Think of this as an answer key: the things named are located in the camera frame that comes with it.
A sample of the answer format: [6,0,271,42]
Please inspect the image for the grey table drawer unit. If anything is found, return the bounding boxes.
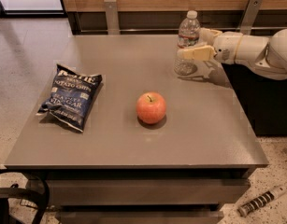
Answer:
[38,170,250,224]

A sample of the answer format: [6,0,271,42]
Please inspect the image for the clear plastic water bottle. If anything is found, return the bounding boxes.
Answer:
[174,10,200,76]

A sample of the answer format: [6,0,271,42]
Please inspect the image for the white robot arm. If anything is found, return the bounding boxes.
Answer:
[177,28,287,80]

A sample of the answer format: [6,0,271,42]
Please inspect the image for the right metal bracket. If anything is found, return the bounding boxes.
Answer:
[237,0,263,35]

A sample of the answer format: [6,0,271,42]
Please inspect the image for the metal bracket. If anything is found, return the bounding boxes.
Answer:
[104,0,121,35]
[237,0,263,35]

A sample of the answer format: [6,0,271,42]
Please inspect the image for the blue potato chips bag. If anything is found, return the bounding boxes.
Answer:
[37,64,103,133]

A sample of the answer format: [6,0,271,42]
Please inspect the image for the red apple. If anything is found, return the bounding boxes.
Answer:
[136,92,166,124]

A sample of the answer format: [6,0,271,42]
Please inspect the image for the black chair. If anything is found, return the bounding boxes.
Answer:
[0,169,50,224]

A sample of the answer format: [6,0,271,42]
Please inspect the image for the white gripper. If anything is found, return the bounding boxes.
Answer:
[177,28,243,64]

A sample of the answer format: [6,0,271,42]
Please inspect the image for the left metal bracket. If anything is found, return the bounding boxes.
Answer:
[104,0,121,35]

